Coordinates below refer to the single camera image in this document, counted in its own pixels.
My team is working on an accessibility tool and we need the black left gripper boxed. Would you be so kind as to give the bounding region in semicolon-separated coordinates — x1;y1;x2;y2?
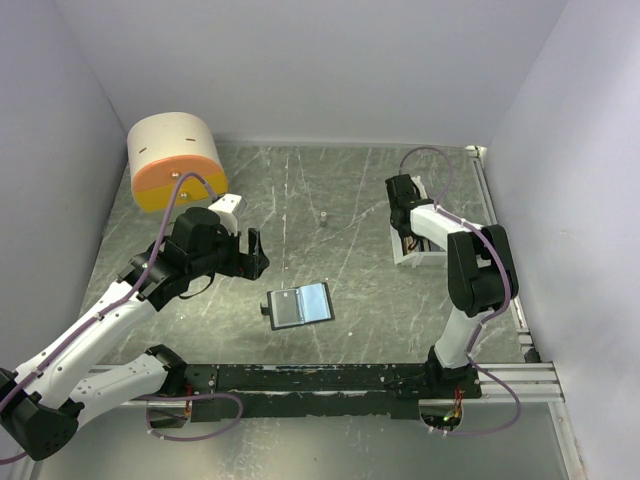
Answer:
189;221;269;279

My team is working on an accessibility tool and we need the black VIP card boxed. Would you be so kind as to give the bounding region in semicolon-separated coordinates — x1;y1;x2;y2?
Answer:
268;289;302;330

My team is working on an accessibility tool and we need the black leather card holder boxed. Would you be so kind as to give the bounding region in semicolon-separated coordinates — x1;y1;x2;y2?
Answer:
260;282;335;331

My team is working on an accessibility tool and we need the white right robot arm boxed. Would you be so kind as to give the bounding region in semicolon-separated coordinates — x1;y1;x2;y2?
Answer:
385;174;519;399

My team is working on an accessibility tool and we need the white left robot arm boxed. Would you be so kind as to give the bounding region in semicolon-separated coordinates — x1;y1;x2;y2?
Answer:
1;207;269;460

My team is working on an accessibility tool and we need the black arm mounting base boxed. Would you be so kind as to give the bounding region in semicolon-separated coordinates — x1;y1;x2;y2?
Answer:
124;362;484;425

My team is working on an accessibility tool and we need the white card tray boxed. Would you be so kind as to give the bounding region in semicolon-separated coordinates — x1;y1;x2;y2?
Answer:
390;226;447;268

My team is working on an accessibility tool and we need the beige orange mini drawer cabinet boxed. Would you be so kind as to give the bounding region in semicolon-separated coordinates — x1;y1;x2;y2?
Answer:
127;112;228;213

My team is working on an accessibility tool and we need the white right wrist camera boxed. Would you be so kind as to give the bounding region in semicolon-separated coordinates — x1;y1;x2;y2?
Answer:
411;175;431;200

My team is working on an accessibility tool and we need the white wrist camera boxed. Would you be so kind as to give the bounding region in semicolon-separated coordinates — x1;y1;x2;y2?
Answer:
208;193;247;236
411;175;431;200

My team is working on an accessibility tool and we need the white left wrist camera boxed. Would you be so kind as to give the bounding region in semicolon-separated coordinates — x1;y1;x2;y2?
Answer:
208;193;247;236

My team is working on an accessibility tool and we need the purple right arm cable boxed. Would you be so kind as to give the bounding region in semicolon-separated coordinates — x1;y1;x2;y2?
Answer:
399;146;524;437

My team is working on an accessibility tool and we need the aluminium rail frame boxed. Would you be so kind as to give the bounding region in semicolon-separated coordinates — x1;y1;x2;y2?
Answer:
464;144;586;480

